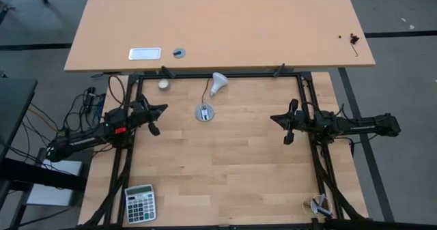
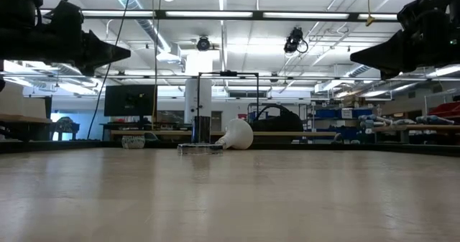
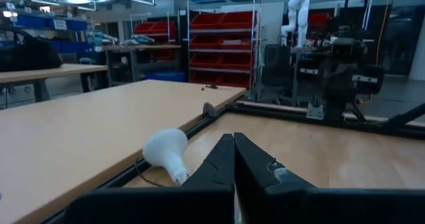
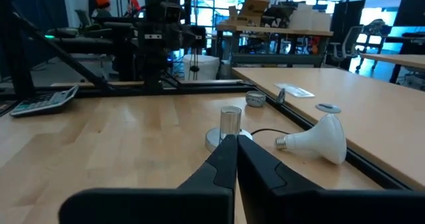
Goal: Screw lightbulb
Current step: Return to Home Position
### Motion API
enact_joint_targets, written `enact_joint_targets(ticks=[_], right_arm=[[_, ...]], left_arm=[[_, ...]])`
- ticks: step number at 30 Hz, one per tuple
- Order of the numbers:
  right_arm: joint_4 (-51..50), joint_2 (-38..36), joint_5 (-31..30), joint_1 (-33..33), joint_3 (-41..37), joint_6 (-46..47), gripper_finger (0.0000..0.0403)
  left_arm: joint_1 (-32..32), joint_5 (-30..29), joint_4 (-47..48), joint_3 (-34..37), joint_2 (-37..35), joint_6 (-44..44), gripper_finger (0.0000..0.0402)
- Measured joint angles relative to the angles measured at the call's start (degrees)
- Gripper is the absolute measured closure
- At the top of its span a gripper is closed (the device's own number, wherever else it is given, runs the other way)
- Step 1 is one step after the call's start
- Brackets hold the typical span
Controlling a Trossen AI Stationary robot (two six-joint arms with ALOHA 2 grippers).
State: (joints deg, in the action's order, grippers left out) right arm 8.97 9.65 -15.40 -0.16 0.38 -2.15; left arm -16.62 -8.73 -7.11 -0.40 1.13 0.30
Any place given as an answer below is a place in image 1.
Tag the black side table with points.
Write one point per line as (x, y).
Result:
(13, 107)

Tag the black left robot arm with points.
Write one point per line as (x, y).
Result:
(78, 141)

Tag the white box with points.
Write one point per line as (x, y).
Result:
(54, 189)

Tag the light wood desk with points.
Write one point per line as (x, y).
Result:
(222, 22)

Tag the black aluminium table frame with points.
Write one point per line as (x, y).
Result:
(315, 161)

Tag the small white patterned bowl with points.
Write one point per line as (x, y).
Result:
(164, 84)

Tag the white label plate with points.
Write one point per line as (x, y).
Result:
(144, 54)

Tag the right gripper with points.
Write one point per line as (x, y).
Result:
(302, 121)

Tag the black hex key with screws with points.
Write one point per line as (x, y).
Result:
(354, 39)

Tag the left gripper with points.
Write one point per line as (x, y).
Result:
(140, 112)

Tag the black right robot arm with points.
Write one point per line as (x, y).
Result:
(362, 126)

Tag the chrome lamp socket base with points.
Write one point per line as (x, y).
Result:
(205, 113)

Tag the grey desk calculator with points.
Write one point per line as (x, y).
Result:
(140, 204)

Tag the white flood lightbulb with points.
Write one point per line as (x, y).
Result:
(218, 81)

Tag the black power strip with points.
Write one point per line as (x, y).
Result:
(92, 98)

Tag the black desk clamp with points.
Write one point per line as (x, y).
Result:
(168, 72)
(279, 70)

